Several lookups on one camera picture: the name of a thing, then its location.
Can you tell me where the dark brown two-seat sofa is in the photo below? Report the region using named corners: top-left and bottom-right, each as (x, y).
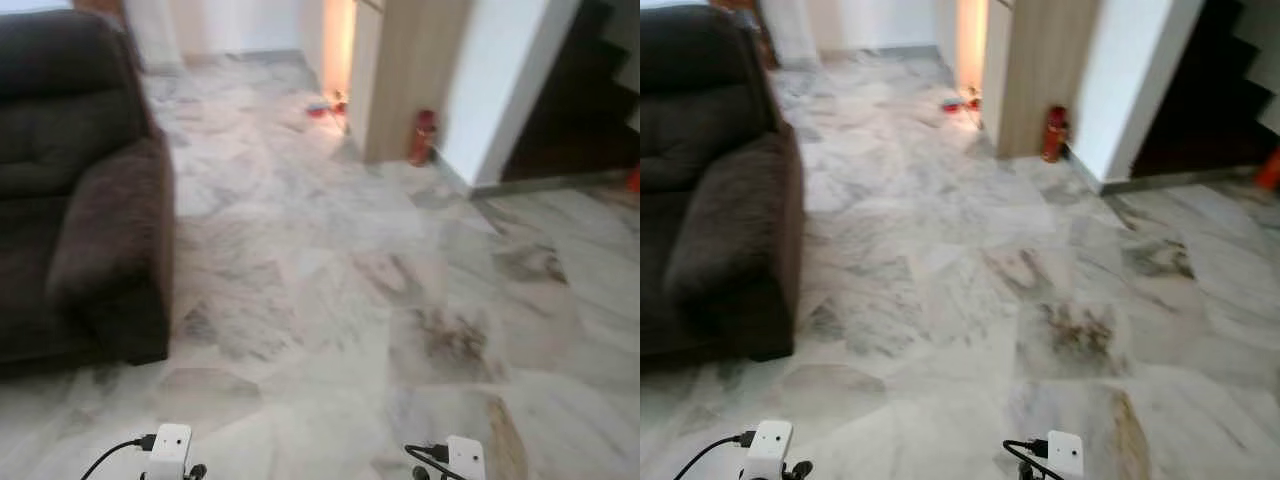
top-left (640, 5), bottom-right (806, 366)
top-left (0, 8), bottom-right (176, 376)

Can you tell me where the red fire extinguisher cylinder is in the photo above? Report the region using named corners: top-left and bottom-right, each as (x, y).
top-left (1040, 105), bottom-right (1071, 164)
top-left (408, 110), bottom-right (439, 167)

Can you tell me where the dark staircase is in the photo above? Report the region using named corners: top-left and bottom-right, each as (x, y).
top-left (1130, 0), bottom-right (1280, 181)
top-left (500, 0), bottom-right (641, 183)

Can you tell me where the light wooden cabinet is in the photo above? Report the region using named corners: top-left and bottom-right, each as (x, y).
top-left (980, 0), bottom-right (1106, 159)
top-left (345, 0), bottom-right (476, 166)

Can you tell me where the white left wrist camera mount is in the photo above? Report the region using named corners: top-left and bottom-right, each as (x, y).
top-left (742, 420), bottom-right (794, 480)
top-left (145, 424), bottom-right (193, 480)

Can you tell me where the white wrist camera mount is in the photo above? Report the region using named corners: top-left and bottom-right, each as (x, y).
top-left (742, 420), bottom-right (794, 480)
top-left (447, 436), bottom-right (487, 480)
top-left (145, 424), bottom-right (193, 480)
top-left (1045, 431), bottom-right (1085, 480)

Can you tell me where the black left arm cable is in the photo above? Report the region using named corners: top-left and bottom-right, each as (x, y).
top-left (80, 434), bottom-right (158, 480)
top-left (672, 430), bottom-right (758, 480)

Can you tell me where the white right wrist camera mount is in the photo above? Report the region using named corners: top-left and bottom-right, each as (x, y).
top-left (447, 436), bottom-right (487, 480)
top-left (1045, 431), bottom-right (1085, 480)

